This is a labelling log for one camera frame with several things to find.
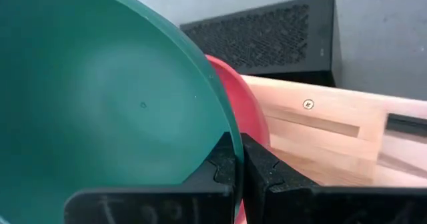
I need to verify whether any black perforated computer case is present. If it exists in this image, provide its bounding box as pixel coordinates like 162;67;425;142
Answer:
179;0;343;88

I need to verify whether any slatted wooden shelf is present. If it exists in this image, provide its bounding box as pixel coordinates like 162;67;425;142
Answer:
240;74;427;187

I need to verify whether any large red bowl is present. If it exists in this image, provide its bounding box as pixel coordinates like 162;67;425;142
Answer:
205;53;272;224

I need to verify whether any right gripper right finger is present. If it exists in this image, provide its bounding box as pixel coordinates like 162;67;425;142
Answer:
240;133;427;224

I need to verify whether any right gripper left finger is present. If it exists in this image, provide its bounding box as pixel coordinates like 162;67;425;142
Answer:
63;131;238;224

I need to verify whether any large dark green bowl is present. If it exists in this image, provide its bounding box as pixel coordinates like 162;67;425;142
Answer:
0;0;245;224

